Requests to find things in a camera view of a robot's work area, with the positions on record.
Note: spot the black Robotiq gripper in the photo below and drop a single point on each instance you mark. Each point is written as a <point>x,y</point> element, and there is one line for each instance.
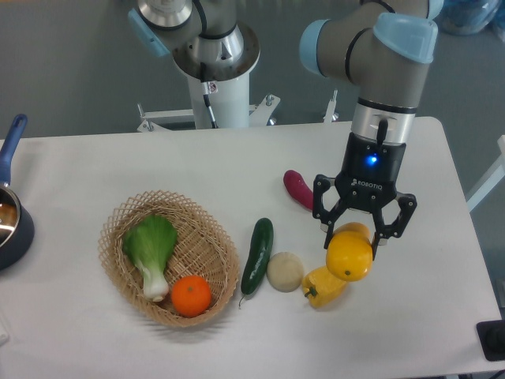
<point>371,173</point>

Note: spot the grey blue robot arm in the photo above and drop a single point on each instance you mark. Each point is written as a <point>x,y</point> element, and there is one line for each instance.
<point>384,47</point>

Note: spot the purple sweet potato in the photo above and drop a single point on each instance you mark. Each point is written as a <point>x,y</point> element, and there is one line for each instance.
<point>297,188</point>

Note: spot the yellow bell pepper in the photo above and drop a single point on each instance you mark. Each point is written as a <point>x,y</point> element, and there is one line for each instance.
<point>321,287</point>

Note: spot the beige round bun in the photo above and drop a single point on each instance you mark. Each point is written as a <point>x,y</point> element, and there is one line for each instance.
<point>285,272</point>

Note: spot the dark green cucumber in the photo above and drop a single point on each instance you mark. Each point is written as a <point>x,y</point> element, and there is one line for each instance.
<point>260,248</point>

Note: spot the woven wicker basket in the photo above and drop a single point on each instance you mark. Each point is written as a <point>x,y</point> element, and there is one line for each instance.
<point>203,248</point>

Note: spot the black device at edge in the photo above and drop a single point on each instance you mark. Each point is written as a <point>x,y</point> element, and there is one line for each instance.
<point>491,336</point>

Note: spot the blue plastic bag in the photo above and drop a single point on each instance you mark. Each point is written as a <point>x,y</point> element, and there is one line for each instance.
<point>466,18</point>

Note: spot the orange tangerine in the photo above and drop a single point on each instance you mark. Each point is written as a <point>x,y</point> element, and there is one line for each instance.
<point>191,296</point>

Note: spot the green bok choy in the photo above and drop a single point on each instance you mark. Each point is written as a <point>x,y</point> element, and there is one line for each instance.
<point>149,246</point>

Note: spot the white frame at right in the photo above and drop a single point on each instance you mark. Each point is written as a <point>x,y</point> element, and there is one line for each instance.
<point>488,181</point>

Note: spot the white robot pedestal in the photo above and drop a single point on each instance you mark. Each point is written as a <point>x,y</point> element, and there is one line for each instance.
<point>217,73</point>

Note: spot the blue handled saucepan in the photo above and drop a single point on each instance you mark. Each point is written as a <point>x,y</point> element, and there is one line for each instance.
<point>17,227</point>

